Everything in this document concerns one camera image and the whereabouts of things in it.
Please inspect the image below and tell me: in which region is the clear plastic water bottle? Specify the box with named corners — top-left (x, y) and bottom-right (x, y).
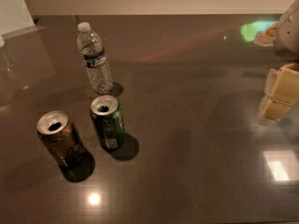
top-left (77, 22), bottom-right (113, 94)

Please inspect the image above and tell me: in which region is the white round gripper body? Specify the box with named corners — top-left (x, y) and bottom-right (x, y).
top-left (274, 0), bottom-right (299, 62)

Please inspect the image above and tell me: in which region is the clear glass at left edge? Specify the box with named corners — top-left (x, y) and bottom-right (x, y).
top-left (0, 35), bottom-right (15, 106)

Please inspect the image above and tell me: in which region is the green soda can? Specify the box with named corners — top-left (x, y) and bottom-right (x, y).
top-left (90, 95), bottom-right (125, 150)

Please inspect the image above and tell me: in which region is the brown soda can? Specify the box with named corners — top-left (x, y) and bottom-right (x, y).
top-left (36, 111), bottom-right (89, 169)

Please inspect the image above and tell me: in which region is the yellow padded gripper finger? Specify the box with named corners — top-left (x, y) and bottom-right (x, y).
top-left (258, 63), bottom-right (299, 126)

